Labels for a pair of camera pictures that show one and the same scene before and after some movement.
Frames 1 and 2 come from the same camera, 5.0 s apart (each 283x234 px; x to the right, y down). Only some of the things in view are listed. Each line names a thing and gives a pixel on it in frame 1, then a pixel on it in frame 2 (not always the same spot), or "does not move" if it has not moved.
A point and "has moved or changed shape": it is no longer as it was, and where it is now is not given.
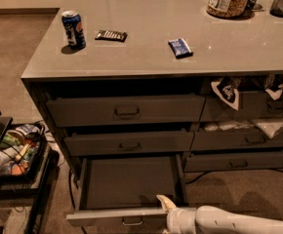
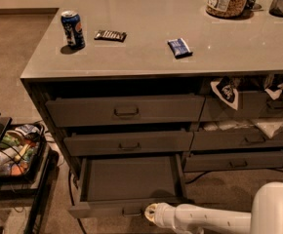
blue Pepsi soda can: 72,22 does not move
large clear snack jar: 228,1 does not move
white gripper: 175,218 -> 165,212
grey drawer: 219,161 does not move
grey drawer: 122,191 has moved or changed shape
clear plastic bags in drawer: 270,127 does not move
